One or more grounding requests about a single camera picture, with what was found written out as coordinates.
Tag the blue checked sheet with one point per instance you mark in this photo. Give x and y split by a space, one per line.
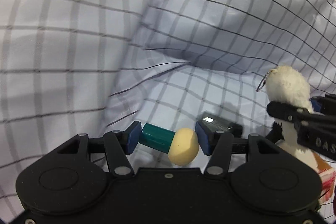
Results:
91 66

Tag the teal and cream sponge applicator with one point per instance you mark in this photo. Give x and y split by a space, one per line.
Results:
181 146

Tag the black small device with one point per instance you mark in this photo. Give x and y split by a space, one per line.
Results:
218 124

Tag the white plush toy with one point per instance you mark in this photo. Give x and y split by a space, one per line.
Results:
289 95

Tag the pink white cloth bundle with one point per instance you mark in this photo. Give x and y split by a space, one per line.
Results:
327 175

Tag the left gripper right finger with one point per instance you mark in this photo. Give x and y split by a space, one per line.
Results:
216 145

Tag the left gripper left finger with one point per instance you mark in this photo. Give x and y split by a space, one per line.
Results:
120 144

